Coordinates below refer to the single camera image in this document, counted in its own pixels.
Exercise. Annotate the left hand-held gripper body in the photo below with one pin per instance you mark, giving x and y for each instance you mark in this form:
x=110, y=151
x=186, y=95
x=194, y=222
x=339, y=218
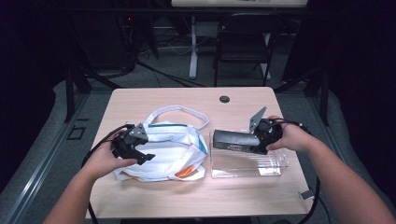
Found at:
x=126, y=146

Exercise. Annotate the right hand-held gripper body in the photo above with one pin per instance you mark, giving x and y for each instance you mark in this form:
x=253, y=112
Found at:
x=269, y=132

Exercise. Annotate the clear plastic box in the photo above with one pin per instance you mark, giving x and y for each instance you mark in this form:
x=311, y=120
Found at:
x=243, y=165

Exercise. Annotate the white tote bag coloured print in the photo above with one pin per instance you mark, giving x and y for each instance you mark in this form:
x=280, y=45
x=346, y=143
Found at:
x=168, y=155

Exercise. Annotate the black rectangular box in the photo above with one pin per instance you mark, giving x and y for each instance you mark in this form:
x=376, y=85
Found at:
x=233, y=140

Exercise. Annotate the person's right hand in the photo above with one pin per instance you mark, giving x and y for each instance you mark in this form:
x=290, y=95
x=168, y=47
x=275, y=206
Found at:
x=294, y=137

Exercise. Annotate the person's left hand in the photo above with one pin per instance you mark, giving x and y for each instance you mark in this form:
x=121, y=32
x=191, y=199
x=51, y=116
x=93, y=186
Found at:
x=102, y=158

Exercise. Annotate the black metal stand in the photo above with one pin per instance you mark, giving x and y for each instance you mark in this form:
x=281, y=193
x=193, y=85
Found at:
x=324, y=99
x=70, y=93

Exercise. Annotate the grey clip on table edge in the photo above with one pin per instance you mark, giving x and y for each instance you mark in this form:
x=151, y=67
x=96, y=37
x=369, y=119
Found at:
x=306, y=194

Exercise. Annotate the black folding chair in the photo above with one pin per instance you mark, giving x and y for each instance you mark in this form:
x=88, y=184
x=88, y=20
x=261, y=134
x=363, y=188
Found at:
x=243, y=34

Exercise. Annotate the white desk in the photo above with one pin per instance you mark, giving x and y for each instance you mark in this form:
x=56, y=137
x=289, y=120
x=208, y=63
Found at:
x=193, y=62

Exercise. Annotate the dark computer tower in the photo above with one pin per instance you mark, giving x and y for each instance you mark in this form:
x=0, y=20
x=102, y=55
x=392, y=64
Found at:
x=102, y=43

